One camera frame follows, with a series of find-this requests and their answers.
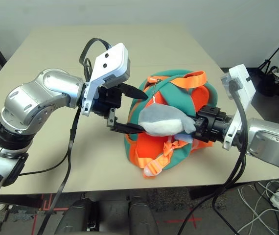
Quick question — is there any white floor cable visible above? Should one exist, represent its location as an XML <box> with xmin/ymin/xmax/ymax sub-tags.
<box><xmin>236</xmin><ymin>180</ymin><xmax>279</xmax><ymax>234</ymax></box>

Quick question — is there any grey robot left leg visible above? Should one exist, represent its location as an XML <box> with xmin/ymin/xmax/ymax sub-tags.
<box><xmin>55</xmin><ymin>198</ymin><xmax>93</xmax><ymax>235</ymax></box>

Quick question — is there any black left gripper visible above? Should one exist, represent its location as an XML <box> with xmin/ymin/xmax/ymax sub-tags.
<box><xmin>93</xmin><ymin>82</ymin><xmax>148</xmax><ymax>135</ymax></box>

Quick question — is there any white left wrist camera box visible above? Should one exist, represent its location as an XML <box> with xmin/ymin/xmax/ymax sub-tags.
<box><xmin>82</xmin><ymin>43</ymin><xmax>132</xmax><ymax>117</ymax></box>

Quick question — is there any green and orange plush toy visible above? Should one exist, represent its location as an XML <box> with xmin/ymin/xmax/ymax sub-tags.
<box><xmin>124</xmin><ymin>70</ymin><xmax>218</xmax><ymax>181</ymax></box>

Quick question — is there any black bucket with items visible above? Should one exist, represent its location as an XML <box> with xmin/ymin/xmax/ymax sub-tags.
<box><xmin>261</xmin><ymin>65</ymin><xmax>279</xmax><ymax>97</ymax></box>

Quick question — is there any grey plush dolphin keychain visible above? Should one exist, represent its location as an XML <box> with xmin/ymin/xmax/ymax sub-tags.
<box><xmin>138</xmin><ymin>80</ymin><xmax>197</xmax><ymax>144</ymax></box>

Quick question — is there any grey robot right leg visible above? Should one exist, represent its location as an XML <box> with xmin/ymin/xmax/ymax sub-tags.
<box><xmin>128</xmin><ymin>195</ymin><xmax>160</xmax><ymax>235</ymax></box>

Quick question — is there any black tripod stand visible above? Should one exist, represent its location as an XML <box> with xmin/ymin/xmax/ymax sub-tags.
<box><xmin>258</xmin><ymin>39</ymin><xmax>279</xmax><ymax>74</ymax></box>

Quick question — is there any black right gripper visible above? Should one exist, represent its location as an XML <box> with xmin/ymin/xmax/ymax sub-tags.
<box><xmin>186</xmin><ymin>105</ymin><xmax>233</xmax><ymax>144</ymax></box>

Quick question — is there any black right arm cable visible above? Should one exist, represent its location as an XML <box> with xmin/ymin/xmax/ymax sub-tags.
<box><xmin>178</xmin><ymin>80</ymin><xmax>249</xmax><ymax>235</ymax></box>

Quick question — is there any grey robot leg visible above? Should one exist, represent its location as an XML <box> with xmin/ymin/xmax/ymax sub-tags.
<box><xmin>128</xmin><ymin>195</ymin><xmax>160</xmax><ymax>235</ymax></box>
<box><xmin>55</xmin><ymin>198</ymin><xmax>93</xmax><ymax>235</ymax></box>

